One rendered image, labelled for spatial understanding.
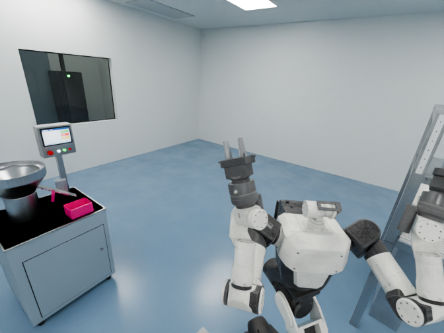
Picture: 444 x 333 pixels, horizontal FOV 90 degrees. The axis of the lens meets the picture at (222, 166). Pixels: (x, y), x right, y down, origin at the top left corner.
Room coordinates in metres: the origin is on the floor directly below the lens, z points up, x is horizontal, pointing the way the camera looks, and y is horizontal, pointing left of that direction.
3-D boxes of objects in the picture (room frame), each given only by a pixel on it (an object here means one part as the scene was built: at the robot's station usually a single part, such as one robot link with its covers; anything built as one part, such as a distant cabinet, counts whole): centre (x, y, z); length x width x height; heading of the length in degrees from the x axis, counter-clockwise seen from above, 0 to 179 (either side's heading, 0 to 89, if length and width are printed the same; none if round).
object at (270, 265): (0.83, -0.37, 0.87); 0.28 x 0.13 x 0.18; 22
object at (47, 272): (1.42, 1.32, 0.38); 0.63 x 0.57 x 0.76; 146
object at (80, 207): (1.44, 1.07, 0.80); 0.16 x 0.12 x 0.09; 146
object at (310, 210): (0.75, -0.38, 1.34); 0.10 x 0.07 x 0.09; 89
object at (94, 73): (4.02, 2.65, 1.43); 1.38 x 0.01 x 1.16; 146
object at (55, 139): (1.68, 1.32, 1.07); 0.23 x 0.10 x 0.62; 146
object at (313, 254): (0.81, -0.39, 1.14); 0.34 x 0.30 x 0.36; 89
